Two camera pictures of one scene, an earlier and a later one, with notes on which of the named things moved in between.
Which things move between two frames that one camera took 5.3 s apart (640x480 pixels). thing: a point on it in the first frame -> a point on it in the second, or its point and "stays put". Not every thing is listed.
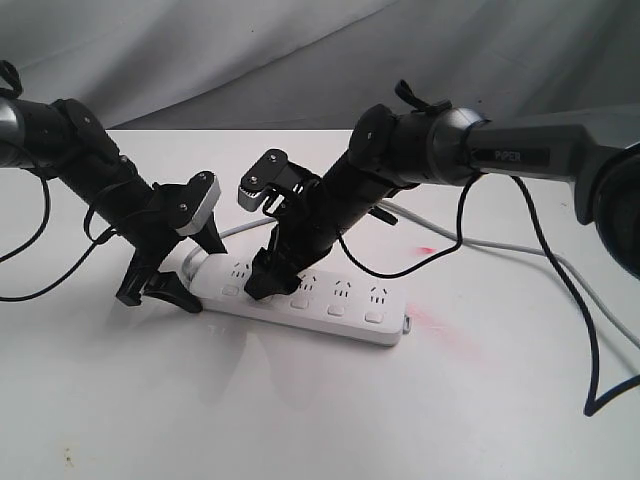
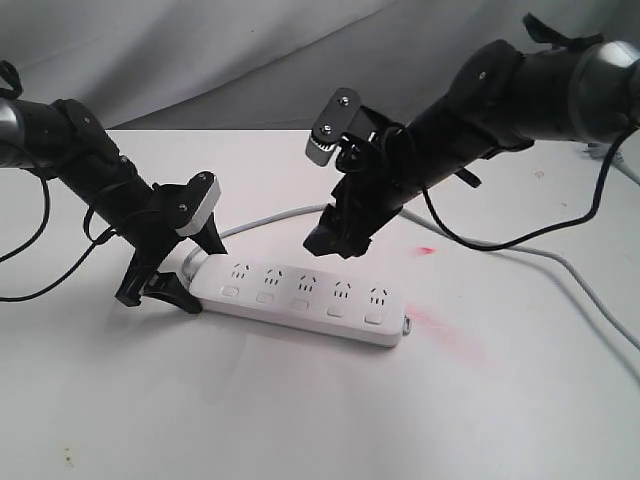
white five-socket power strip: [345, 307] stays put
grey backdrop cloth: [319, 64] stays put
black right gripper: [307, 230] -> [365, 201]
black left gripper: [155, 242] stays put
